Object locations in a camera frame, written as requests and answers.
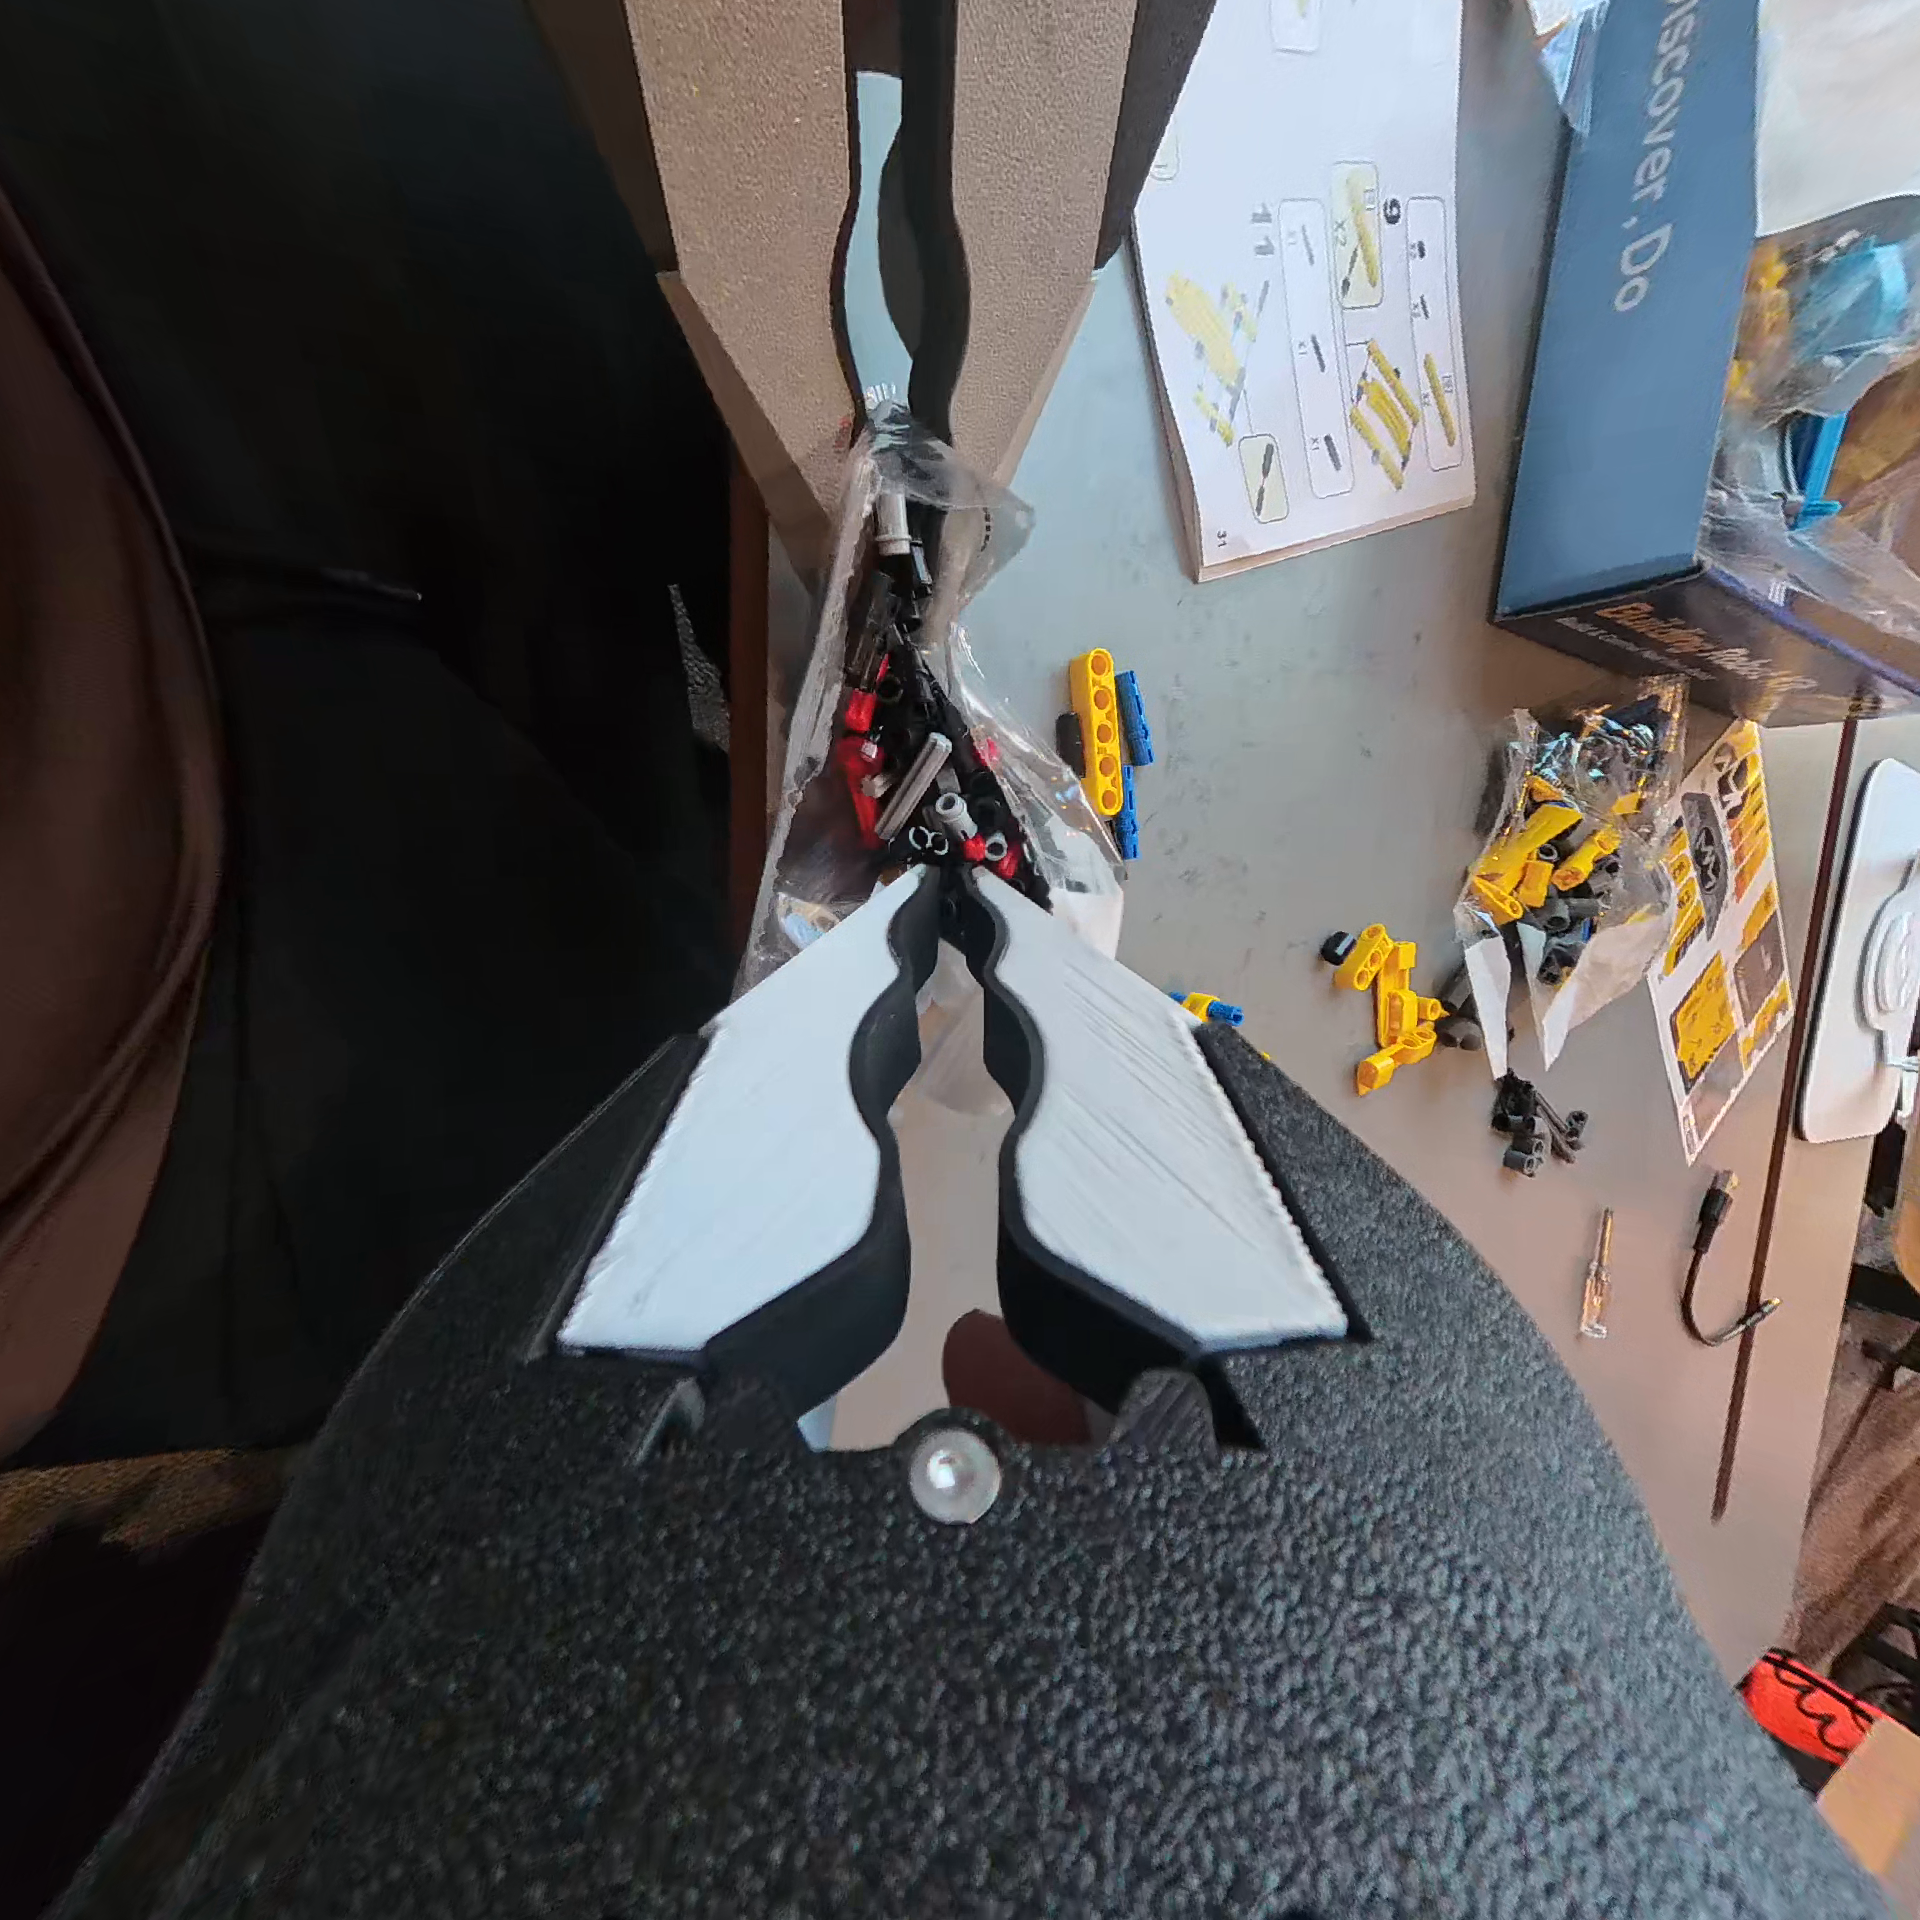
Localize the grey desk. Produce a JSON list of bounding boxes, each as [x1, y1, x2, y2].
[[750, 0, 1920, 1695]]

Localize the plastic bags of brick parts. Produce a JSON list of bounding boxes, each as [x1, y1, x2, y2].
[[1696, 0, 1920, 632]]

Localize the person's dark trousers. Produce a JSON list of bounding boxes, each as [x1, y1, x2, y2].
[[0, 0, 753, 1920]]

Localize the short black usb cable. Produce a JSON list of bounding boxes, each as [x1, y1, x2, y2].
[[1680, 1169, 1787, 1347]]

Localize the blue cardboard kit box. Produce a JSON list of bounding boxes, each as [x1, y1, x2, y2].
[[1489, 0, 1920, 731]]

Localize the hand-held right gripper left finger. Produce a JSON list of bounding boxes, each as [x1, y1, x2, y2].
[[557, 863, 942, 1443]]

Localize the clear bag of black pins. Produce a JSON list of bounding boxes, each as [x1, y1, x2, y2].
[[744, 419, 1128, 976]]

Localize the orange plastic object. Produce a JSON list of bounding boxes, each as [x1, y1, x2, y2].
[[1737, 1648, 1904, 1798]]

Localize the yellow five-hole beam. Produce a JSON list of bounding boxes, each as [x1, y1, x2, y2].
[[1067, 646, 1128, 817]]

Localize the person's brown shirt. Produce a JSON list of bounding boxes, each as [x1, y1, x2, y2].
[[0, 193, 226, 1479]]

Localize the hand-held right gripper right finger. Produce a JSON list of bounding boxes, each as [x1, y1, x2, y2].
[[958, 871, 1353, 1414]]

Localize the yellow angled brick assembly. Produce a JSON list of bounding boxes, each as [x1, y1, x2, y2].
[[1359, 942, 1453, 1096]]

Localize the yellow and black sticker sheet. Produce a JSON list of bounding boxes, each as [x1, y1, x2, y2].
[[1646, 718, 1797, 1167]]

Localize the instruction booklet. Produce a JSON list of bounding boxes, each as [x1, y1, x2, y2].
[[1128, 0, 1480, 587]]

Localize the white monitor stand base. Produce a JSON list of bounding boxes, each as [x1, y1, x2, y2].
[[1795, 757, 1920, 1149]]

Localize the clear bag of yellow parts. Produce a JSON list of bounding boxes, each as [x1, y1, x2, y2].
[[1458, 696, 1690, 1085]]

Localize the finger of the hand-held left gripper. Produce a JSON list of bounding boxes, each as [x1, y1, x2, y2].
[[896, 0, 1146, 458], [621, 0, 880, 501]]

